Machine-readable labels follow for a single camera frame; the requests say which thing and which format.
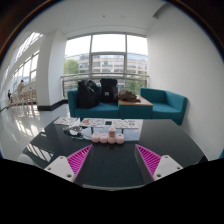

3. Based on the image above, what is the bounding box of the black backpack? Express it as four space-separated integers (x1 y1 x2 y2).
78 80 99 109
100 78 117 102

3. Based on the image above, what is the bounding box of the right printed paper sheet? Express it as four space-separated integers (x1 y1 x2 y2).
80 118 138 129

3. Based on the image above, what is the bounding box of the large window frame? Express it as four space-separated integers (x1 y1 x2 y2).
62 33 148 97

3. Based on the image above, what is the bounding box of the printed paper sheet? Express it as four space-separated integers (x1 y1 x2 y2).
54 117 79 126
80 118 138 129

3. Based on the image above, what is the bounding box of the black backpack left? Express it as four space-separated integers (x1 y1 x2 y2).
78 80 99 109

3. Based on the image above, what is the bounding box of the black cable on table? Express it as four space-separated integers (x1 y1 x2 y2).
62 125 84 139

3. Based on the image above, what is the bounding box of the teal sofa left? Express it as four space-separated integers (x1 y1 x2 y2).
67 89 119 118

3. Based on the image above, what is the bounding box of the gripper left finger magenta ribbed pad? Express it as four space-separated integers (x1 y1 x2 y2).
44 144 93 183

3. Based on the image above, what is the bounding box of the brown bag on table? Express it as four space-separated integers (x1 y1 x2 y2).
118 89 140 102

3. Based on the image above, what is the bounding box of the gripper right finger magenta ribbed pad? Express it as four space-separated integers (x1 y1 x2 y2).
135 143 184 182

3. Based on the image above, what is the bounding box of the small black phone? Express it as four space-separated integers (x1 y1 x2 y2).
105 121 112 125

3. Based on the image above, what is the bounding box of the person standing far left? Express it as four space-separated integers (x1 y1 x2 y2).
17 80 24 94

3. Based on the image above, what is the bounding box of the black backpack right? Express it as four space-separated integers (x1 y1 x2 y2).
100 78 117 102

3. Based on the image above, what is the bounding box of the teal sofa right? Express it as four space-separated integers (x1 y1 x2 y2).
140 88 188 125

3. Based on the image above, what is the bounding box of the teal sofa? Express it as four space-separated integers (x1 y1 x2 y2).
67 89 119 118
140 88 188 125

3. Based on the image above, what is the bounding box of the wooden side table top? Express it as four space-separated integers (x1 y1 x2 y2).
118 95 152 106

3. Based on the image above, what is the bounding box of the left printed paper sheet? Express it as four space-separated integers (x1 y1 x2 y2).
54 117 79 126

